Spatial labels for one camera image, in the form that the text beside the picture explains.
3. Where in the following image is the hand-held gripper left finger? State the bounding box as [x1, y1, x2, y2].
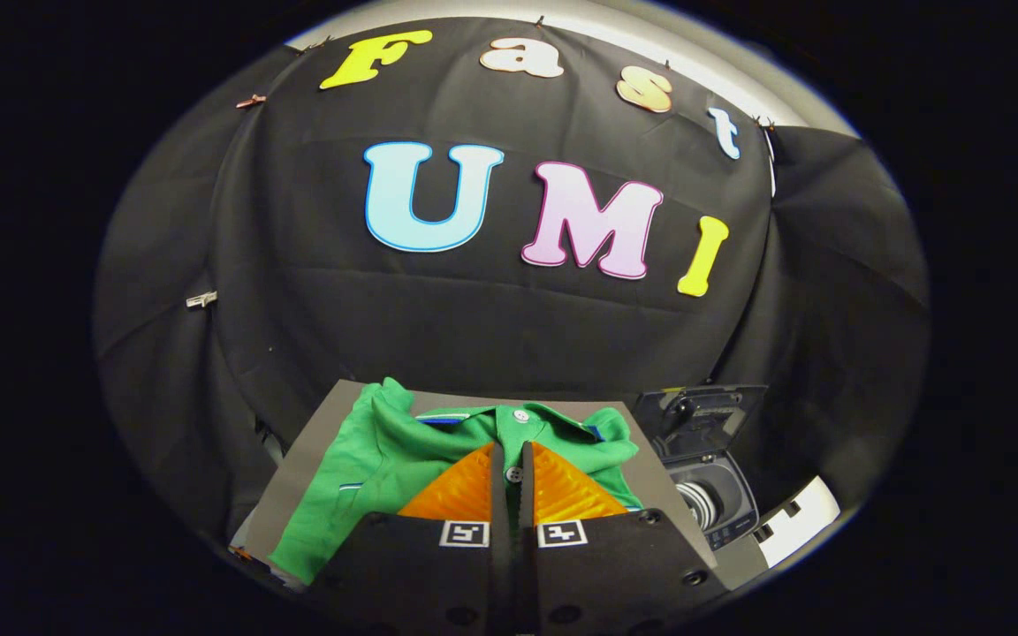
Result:
[310, 442, 511, 636]

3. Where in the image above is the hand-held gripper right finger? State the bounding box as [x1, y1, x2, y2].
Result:
[518, 440, 731, 636]

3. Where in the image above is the grey washing machine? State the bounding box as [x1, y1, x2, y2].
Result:
[655, 449, 762, 553]

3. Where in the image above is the green polo shirt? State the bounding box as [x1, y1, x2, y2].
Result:
[269, 377, 644, 586]

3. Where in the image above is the white board with black marks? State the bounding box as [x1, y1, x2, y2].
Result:
[752, 475, 842, 568]

